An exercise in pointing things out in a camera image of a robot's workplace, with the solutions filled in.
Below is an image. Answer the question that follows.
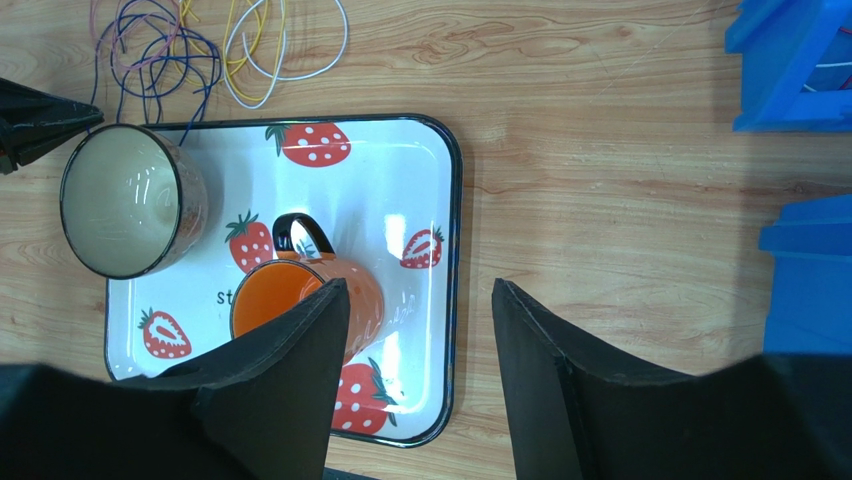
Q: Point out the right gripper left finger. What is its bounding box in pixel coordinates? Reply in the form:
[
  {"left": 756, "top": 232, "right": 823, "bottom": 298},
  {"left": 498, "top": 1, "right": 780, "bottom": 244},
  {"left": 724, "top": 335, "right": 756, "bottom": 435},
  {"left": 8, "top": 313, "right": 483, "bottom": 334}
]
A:
[{"left": 1, "top": 279, "right": 349, "bottom": 479}]

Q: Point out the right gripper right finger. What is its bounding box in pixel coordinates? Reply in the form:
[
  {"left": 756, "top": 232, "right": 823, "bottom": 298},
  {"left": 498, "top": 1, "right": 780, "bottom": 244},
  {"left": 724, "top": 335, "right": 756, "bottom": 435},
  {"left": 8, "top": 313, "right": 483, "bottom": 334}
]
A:
[{"left": 492, "top": 279, "right": 851, "bottom": 479}]

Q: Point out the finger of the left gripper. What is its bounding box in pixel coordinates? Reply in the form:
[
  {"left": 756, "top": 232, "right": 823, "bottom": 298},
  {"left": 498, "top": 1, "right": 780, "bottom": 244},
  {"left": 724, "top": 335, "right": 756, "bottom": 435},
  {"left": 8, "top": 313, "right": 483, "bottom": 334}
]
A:
[{"left": 1, "top": 79, "right": 104, "bottom": 175}]

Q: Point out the beige ceramic bowl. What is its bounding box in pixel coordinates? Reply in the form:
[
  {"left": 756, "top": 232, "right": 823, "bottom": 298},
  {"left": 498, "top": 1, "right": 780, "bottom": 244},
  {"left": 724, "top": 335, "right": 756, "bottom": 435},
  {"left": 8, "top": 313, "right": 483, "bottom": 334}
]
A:
[{"left": 60, "top": 124, "right": 209, "bottom": 280}]

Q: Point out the orange transparent mug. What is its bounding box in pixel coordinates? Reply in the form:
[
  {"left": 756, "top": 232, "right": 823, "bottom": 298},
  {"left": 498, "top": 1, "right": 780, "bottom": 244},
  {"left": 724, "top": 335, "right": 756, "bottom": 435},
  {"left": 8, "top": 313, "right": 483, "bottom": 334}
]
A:
[{"left": 229, "top": 212, "right": 386, "bottom": 366}]

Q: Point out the white strawberry tray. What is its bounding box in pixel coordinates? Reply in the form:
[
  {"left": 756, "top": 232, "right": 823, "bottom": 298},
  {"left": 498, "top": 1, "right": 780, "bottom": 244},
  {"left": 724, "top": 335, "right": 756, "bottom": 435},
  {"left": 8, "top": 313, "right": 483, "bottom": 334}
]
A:
[{"left": 104, "top": 114, "right": 463, "bottom": 448}]

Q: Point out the near blue plastic bin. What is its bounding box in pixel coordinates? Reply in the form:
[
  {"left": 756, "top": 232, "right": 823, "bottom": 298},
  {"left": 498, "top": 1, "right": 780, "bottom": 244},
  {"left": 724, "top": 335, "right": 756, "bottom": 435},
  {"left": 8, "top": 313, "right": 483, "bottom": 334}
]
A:
[{"left": 758, "top": 195, "right": 851, "bottom": 356}]

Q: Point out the blue plastic bin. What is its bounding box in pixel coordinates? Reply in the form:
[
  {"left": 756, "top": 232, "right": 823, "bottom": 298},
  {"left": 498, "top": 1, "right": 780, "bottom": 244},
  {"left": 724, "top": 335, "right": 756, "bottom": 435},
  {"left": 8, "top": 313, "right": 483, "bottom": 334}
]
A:
[
  {"left": 758, "top": 195, "right": 851, "bottom": 356},
  {"left": 725, "top": 1, "right": 851, "bottom": 132}
]

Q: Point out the far blue plastic bin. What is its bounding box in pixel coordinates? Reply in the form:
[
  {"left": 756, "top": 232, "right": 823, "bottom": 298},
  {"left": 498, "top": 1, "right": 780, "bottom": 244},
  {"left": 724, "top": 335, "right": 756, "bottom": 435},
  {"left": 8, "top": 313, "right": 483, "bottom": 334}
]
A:
[{"left": 725, "top": 1, "right": 851, "bottom": 132}]

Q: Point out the tangled cable bundle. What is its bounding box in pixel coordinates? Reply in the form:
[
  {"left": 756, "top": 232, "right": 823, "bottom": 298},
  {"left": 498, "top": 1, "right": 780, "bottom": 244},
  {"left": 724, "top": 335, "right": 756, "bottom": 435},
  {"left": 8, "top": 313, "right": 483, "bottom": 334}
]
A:
[{"left": 88, "top": 0, "right": 224, "bottom": 148}]

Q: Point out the yellow cable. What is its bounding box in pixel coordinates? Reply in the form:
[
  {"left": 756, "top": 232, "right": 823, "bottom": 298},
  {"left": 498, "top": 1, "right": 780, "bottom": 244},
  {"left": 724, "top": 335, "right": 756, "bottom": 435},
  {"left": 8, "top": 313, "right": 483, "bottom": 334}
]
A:
[{"left": 174, "top": 0, "right": 289, "bottom": 111}]

